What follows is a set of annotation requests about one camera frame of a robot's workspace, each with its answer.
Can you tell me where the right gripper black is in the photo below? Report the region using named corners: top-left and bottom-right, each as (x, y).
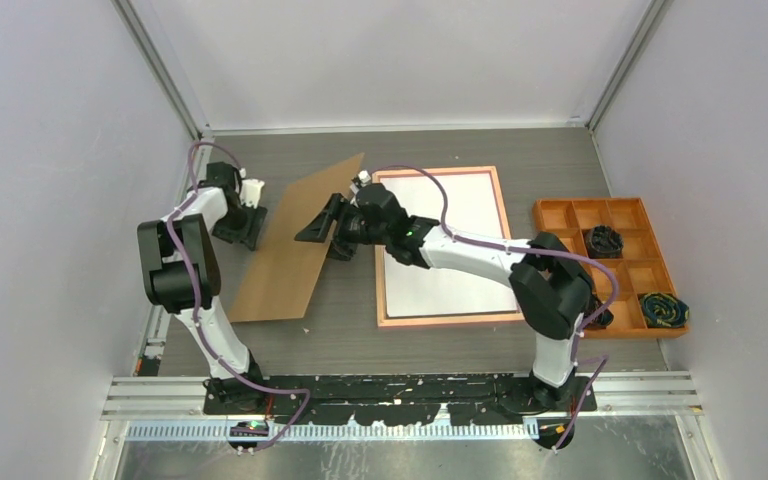
top-left (296, 194), bottom-right (390, 263)

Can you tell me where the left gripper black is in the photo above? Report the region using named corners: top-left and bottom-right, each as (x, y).
top-left (215, 199), bottom-right (267, 250)

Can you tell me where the brown backing board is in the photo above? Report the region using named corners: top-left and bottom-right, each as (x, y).
top-left (228, 153), bottom-right (365, 323)

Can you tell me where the pink wooden picture frame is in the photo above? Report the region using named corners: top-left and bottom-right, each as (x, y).
top-left (372, 166), bottom-right (523, 328)

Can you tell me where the landscape photo print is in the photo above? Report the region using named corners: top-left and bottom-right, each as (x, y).
top-left (408, 172), bottom-right (527, 307)

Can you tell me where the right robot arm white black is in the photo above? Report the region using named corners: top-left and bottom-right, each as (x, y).
top-left (294, 183), bottom-right (593, 411)

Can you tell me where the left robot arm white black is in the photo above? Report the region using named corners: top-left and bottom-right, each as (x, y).
top-left (137, 162), bottom-right (268, 414)

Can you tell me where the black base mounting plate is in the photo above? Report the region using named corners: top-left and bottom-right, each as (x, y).
top-left (202, 373), bottom-right (597, 427)

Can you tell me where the dark red-striped rolled item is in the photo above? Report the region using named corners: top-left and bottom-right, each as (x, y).
top-left (586, 309), bottom-right (614, 330)

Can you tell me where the blue yellow rolled item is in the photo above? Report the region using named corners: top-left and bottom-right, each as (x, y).
top-left (638, 292), bottom-right (690, 329)

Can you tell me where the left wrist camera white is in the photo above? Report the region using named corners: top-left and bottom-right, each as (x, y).
top-left (238, 168), bottom-right (265, 209)

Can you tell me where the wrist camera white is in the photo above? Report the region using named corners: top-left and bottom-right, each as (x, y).
top-left (351, 170), bottom-right (373, 193)
top-left (238, 168), bottom-right (265, 209)

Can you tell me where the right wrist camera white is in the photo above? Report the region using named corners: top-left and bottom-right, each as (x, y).
top-left (351, 170), bottom-right (373, 193)

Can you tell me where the aluminium front rail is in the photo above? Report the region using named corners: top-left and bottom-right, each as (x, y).
top-left (102, 371), bottom-right (703, 426)

